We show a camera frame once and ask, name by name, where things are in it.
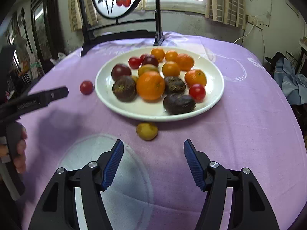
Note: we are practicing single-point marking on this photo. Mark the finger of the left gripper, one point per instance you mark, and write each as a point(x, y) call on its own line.
point(49, 96)

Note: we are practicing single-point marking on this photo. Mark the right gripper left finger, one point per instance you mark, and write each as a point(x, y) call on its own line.
point(57, 208)

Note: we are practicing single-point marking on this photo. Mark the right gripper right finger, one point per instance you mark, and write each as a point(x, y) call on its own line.
point(250, 207)

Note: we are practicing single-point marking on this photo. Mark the red cherry tomato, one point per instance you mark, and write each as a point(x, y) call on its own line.
point(134, 62)
point(143, 56)
point(86, 87)
point(197, 92)

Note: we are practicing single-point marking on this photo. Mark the large dark red plum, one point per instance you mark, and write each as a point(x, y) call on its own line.
point(120, 70)

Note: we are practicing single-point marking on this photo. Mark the small yellow-green fruit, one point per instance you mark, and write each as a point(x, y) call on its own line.
point(147, 131)

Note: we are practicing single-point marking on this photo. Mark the left hand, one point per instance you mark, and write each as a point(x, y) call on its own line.
point(20, 160)

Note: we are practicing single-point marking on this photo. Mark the white plastic bag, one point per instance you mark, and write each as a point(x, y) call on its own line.
point(61, 56)

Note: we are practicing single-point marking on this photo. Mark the dark wooden cabinet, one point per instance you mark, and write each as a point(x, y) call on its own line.
point(47, 32)

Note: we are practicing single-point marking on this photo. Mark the yellow-green tomato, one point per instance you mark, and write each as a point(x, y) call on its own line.
point(147, 68)

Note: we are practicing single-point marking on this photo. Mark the large orange mandarin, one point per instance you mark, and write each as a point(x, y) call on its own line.
point(150, 86)

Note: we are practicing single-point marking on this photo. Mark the purple tablecloth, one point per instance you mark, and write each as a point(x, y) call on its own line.
point(252, 126)

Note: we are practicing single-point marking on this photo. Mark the white oval plate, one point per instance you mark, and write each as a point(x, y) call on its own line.
point(154, 111)

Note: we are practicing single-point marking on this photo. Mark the black framed round screen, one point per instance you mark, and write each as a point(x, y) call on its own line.
point(116, 10)

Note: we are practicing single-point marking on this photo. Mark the orange cherry tomato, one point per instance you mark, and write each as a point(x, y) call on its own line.
point(170, 55)
point(158, 53)
point(171, 68)

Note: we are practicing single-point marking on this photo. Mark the blue clothes pile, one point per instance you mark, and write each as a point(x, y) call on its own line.
point(292, 85)

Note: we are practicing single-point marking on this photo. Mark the small orange mandarin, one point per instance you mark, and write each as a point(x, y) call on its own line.
point(195, 76)

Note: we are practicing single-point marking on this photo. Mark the right beige curtain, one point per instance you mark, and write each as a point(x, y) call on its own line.
point(229, 12)

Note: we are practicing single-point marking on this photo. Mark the white wall socket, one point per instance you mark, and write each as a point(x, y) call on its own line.
point(255, 21)

